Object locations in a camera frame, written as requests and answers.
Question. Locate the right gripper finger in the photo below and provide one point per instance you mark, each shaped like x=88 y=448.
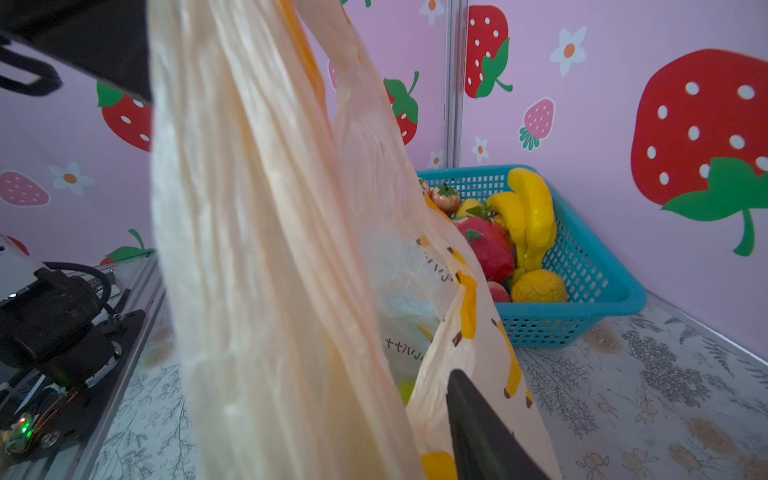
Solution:
x=484 y=447

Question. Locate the teal plastic basket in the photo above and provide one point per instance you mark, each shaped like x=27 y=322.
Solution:
x=598 y=285

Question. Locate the beige plastic bag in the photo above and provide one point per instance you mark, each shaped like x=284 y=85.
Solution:
x=308 y=272

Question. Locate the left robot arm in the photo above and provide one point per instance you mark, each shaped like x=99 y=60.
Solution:
x=106 y=39

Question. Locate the yellow lemon fake fruit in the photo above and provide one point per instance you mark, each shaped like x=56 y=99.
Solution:
x=539 y=286

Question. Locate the strawberry fake fruit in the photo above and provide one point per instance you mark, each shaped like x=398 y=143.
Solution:
x=446 y=198

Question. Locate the green lime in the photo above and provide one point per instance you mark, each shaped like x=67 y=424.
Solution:
x=405 y=390

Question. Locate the red peach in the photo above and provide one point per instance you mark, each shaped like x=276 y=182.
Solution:
x=498 y=292

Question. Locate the red dragon fruit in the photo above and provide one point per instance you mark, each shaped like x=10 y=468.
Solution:
x=490 y=245

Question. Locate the small yellow banana bunch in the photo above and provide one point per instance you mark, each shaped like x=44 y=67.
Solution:
x=526 y=212

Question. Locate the aluminium rail frame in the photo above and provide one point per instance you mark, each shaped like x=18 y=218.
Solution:
x=139 y=284

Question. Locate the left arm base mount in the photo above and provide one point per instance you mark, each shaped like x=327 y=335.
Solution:
x=68 y=347

